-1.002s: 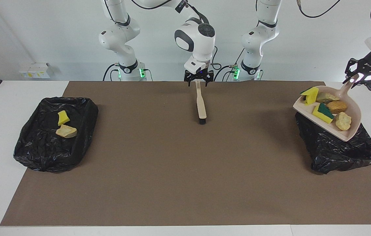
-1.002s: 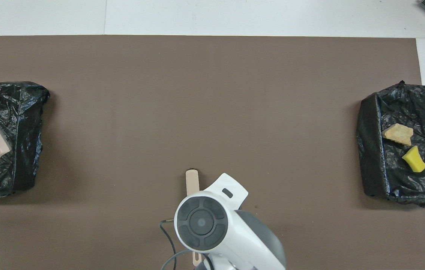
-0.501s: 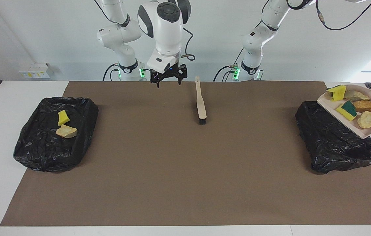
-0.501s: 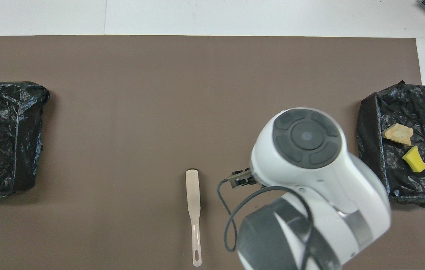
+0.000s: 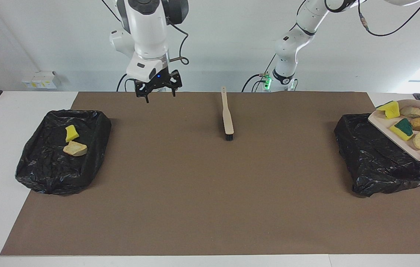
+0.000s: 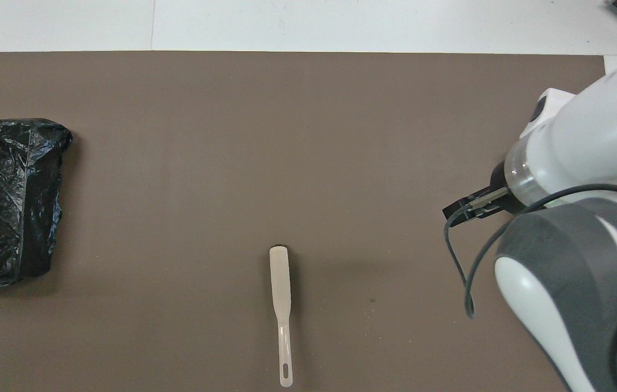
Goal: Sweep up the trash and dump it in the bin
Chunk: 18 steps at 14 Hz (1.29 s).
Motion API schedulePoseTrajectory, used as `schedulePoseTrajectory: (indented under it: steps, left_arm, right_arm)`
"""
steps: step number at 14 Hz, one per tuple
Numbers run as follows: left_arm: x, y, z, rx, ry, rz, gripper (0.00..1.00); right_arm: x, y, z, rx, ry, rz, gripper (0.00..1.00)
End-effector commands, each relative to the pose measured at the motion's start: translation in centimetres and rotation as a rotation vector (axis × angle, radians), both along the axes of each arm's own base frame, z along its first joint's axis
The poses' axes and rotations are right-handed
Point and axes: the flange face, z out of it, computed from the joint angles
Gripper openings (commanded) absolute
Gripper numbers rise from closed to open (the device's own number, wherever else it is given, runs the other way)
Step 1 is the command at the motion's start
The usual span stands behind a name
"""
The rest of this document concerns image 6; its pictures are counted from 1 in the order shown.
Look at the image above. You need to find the beige brush with black bristles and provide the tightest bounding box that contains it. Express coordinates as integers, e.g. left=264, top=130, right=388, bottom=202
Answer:
left=269, top=246, right=294, bottom=388

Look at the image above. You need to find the black bag lined bin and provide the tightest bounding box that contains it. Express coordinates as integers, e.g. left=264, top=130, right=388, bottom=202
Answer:
left=0, top=118, right=73, bottom=287

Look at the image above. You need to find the brown table mat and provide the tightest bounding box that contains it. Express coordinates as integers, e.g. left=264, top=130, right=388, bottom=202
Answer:
left=0, top=51, right=617, bottom=392

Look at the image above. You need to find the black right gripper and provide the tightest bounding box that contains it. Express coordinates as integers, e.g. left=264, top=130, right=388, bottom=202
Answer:
left=442, top=162, right=522, bottom=223

